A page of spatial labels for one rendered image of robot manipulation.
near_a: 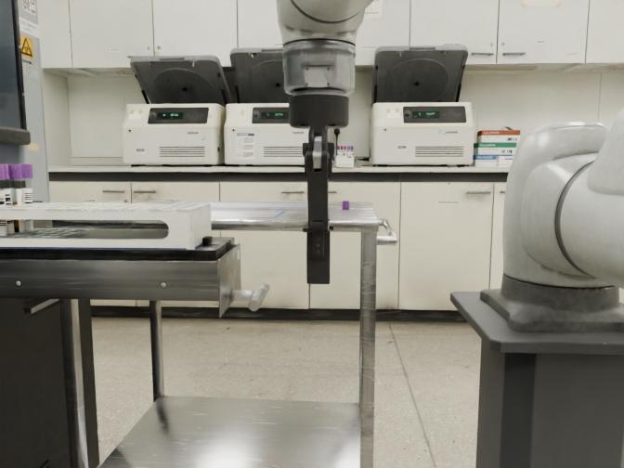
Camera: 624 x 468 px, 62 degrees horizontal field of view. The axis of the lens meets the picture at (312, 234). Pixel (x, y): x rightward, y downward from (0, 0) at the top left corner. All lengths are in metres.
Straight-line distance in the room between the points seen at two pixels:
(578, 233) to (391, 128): 2.38
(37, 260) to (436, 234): 2.55
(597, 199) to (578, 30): 3.00
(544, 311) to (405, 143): 2.29
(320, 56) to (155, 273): 0.32
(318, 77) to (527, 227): 0.34
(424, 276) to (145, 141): 1.77
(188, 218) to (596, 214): 0.46
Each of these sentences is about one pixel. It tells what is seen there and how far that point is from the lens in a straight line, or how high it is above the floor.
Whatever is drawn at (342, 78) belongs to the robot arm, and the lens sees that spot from 0.64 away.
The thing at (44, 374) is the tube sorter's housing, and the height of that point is 0.46.
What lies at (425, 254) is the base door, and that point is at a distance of 3.05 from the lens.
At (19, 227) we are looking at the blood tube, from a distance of 0.81.
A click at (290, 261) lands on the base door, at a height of 0.36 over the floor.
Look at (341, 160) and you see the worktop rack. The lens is 2.92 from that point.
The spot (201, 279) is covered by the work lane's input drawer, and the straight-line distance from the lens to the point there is 0.64.
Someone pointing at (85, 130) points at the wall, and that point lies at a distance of 3.99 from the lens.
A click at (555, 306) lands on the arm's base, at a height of 0.73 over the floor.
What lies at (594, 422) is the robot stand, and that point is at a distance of 0.84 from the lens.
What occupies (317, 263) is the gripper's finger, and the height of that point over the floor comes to 0.79.
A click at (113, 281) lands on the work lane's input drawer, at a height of 0.78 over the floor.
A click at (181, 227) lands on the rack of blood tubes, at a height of 0.84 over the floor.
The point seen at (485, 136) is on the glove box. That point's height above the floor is 1.09.
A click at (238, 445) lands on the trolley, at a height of 0.28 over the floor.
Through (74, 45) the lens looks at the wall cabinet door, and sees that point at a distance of 3.70.
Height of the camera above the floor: 0.92
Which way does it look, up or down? 8 degrees down
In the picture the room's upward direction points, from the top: straight up
